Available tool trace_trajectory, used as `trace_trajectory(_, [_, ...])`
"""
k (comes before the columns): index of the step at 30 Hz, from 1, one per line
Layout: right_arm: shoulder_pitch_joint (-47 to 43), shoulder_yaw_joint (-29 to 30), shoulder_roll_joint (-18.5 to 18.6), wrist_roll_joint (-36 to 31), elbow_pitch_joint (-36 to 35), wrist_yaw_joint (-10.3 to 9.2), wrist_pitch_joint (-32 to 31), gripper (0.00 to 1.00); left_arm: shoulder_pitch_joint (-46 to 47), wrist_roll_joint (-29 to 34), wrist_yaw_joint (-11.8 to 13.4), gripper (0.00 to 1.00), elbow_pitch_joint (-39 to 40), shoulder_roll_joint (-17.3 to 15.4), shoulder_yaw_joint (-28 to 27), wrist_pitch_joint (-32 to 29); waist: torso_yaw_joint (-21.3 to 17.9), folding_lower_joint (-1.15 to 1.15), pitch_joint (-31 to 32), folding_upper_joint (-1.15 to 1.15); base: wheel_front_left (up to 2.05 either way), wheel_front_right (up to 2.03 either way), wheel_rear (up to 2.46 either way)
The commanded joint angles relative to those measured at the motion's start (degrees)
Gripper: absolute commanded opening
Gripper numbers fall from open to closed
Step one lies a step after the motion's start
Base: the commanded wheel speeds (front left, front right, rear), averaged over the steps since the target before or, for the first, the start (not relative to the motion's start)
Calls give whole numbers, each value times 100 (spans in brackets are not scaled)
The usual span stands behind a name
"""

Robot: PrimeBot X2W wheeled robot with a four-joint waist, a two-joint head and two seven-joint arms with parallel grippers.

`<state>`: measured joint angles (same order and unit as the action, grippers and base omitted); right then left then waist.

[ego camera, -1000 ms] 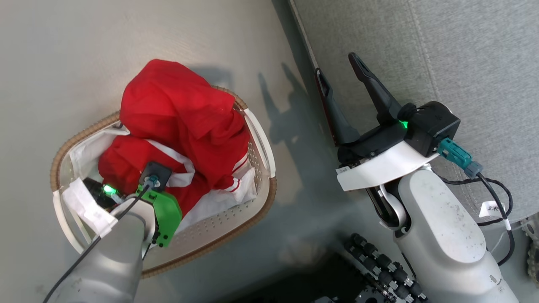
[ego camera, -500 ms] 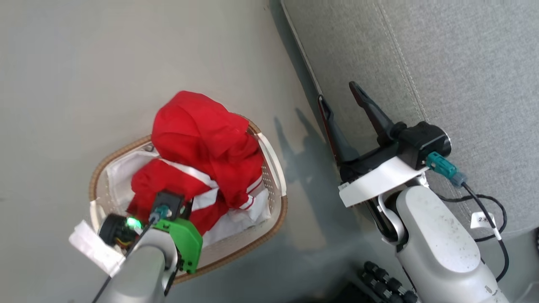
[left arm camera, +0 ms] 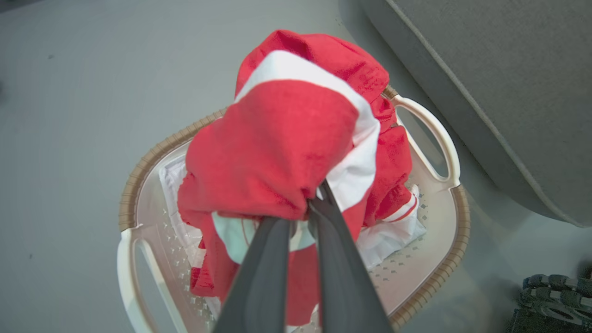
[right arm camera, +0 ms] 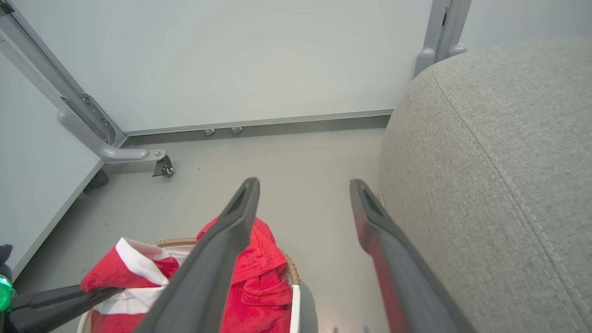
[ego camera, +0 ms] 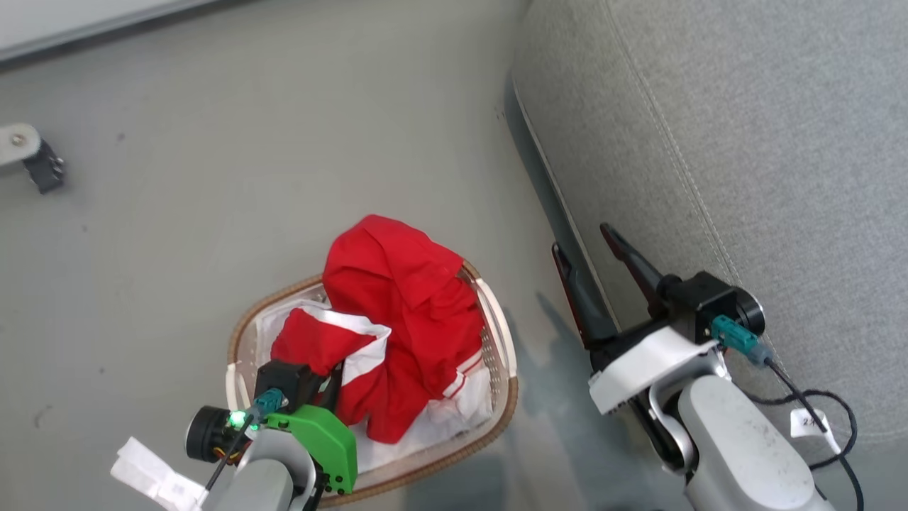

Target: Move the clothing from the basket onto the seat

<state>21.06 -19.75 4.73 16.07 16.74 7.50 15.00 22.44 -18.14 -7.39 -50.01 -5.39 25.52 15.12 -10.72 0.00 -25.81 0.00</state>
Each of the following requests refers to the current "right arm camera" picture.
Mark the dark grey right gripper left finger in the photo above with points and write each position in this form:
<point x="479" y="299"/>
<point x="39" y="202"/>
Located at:
<point x="208" y="277"/>

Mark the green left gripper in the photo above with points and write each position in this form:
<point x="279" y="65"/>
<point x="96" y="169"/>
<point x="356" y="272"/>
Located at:
<point x="4" y="291"/>

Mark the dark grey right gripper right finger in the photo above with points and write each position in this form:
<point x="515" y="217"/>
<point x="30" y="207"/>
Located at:
<point x="407" y="286"/>

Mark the red and white garment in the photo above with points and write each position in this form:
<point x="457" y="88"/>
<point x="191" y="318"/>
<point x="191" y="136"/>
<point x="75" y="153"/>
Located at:
<point x="259" y="286"/>

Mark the white laundry basket, brown rim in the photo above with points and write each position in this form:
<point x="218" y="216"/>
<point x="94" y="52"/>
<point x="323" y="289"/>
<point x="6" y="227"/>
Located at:
<point x="294" y="310"/>

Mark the black caster wheel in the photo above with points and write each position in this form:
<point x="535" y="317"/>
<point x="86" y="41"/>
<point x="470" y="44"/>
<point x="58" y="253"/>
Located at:
<point x="164" y="167"/>

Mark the grey fabric sofa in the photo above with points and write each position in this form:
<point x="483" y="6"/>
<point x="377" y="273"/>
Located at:
<point x="499" y="185"/>

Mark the grey partition support leg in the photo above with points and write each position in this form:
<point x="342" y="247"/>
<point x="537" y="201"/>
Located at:
<point x="115" y="152"/>

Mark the grey partition double post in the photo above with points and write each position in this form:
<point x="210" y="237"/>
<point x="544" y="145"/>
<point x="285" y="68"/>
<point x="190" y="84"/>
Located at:
<point x="439" y="32"/>

